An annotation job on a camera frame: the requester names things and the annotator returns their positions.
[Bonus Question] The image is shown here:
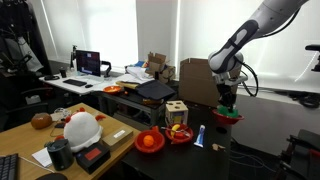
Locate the black armchair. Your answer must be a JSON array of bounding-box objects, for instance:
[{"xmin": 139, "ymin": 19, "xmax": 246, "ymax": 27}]
[{"xmin": 0, "ymin": 85, "xmax": 52, "ymax": 132}]

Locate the small black keyboard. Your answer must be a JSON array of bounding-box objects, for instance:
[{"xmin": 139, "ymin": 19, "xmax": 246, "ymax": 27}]
[{"xmin": 62, "ymin": 78, "xmax": 88, "ymax": 88}]

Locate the wooden shape sorter box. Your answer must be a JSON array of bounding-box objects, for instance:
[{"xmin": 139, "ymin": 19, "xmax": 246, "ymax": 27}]
[{"xmin": 165, "ymin": 100, "xmax": 190, "ymax": 127}]

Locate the brown ball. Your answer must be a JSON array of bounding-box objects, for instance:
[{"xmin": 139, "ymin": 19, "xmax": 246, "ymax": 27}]
[{"xmin": 30, "ymin": 112, "xmax": 54, "ymax": 131}]

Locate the black folder stack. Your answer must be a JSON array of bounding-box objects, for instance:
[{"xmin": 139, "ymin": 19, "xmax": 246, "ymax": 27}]
[{"xmin": 135, "ymin": 79, "xmax": 177, "ymax": 101}]

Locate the black cylinder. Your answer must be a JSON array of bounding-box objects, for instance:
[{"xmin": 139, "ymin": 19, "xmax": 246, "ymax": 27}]
[{"xmin": 46, "ymin": 137, "xmax": 75, "ymax": 172}]

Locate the white paper note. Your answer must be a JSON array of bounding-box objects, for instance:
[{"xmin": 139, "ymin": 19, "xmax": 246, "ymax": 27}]
[{"xmin": 31, "ymin": 146, "xmax": 53, "ymax": 169}]

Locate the wooden desk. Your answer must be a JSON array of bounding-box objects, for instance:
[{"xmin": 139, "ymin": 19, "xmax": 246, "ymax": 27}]
[{"xmin": 0, "ymin": 102, "xmax": 142, "ymax": 180}]

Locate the large black keyboard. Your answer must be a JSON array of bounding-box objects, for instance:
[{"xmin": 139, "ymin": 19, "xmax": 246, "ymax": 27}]
[{"xmin": 0, "ymin": 152, "xmax": 20, "ymax": 180}]

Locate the black box red label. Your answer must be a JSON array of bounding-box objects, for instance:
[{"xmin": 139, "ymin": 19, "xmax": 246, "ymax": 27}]
[{"xmin": 74, "ymin": 141, "xmax": 112, "ymax": 175}]

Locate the black cable bundle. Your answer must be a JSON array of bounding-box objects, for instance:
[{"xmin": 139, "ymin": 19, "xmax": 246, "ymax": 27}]
[{"xmin": 289, "ymin": 91, "xmax": 320, "ymax": 110}]

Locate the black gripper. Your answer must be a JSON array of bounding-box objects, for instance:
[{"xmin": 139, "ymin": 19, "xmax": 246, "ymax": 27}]
[{"xmin": 216, "ymin": 83, "xmax": 239, "ymax": 114}]

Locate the black monitor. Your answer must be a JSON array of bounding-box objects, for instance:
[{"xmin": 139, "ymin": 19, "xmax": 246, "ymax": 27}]
[{"xmin": 75, "ymin": 49, "xmax": 102, "ymax": 78}]

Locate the white desk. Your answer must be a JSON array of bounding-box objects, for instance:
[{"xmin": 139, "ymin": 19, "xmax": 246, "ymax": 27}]
[{"xmin": 38, "ymin": 70, "xmax": 129, "ymax": 97}]

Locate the white paper pile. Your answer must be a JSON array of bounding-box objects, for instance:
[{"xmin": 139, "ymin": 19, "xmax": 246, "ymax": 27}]
[{"xmin": 124, "ymin": 65, "xmax": 155, "ymax": 85}]

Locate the small hand tool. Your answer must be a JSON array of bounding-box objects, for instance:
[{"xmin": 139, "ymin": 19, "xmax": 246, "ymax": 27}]
[{"xmin": 160, "ymin": 125, "xmax": 193, "ymax": 138}]

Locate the black desk stand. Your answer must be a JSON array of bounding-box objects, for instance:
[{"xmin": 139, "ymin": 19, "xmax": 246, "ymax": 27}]
[{"xmin": 69, "ymin": 44, "xmax": 79, "ymax": 72}]

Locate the large cardboard box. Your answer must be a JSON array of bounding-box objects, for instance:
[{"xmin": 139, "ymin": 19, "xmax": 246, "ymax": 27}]
[{"xmin": 178, "ymin": 57, "xmax": 243, "ymax": 109}]

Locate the orange ball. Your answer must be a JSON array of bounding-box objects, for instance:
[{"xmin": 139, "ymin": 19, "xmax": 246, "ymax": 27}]
[{"xmin": 142, "ymin": 134, "xmax": 155, "ymax": 148}]

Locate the small cardboard box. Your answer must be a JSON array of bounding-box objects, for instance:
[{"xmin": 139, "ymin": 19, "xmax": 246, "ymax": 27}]
[{"xmin": 145, "ymin": 51, "xmax": 177, "ymax": 84}]

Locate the black oval case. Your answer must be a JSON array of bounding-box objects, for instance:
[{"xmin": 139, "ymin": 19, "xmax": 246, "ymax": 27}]
[{"xmin": 34, "ymin": 171, "xmax": 69, "ymax": 180}]

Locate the yellow banana toy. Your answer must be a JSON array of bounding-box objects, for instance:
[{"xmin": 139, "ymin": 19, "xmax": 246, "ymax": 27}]
[{"xmin": 170, "ymin": 123, "xmax": 181, "ymax": 138}]

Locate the white blue toothpaste tube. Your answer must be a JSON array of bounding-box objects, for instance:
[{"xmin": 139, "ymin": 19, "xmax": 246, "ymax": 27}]
[{"xmin": 193, "ymin": 124, "xmax": 207, "ymax": 149}]

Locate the glass jar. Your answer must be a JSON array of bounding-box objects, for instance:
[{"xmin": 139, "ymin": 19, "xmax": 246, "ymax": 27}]
[{"xmin": 52, "ymin": 106, "xmax": 73, "ymax": 122}]

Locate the black metal cart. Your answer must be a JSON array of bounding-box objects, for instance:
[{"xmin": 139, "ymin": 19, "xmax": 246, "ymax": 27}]
[{"xmin": 95, "ymin": 89, "xmax": 168, "ymax": 128}]

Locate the green rubber toy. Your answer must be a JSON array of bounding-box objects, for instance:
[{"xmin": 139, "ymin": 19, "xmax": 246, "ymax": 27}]
[{"xmin": 216, "ymin": 104, "xmax": 240, "ymax": 119}]

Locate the white plush toy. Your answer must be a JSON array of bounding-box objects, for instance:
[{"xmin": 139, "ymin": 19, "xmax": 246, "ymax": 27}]
[{"xmin": 62, "ymin": 106, "xmax": 107, "ymax": 154}]

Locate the red plastic bowl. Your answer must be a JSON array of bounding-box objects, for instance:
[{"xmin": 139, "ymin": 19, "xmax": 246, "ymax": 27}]
[
  {"xmin": 133, "ymin": 125, "xmax": 166, "ymax": 155},
  {"xmin": 211, "ymin": 108, "xmax": 245, "ymax": 126},
  {"xmin": 164, "ymin": 122, "xmax": 195, "ymax": 145}
]

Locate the flat tan box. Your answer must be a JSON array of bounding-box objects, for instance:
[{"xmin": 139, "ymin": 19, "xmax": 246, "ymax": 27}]
[{"xmin": 100, "ymin": 126, "xmax": 135, "ymax": 152}]

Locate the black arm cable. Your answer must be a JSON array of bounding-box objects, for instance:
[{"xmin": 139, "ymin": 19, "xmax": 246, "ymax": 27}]
[{"xmin": 237, "ymin": 58, "xmax": 260, "ymax": 98}]

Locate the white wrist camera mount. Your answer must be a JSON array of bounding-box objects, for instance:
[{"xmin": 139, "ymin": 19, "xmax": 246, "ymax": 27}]
[{"xmin": 213, "ymin": 73, "xmax": 250, "ymax": 88}]

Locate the orange bowl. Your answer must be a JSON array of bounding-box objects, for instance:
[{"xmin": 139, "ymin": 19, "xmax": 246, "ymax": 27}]
[{"xmin": 102, "ymin": 84, "xmax": 124, "ymax": 95}]

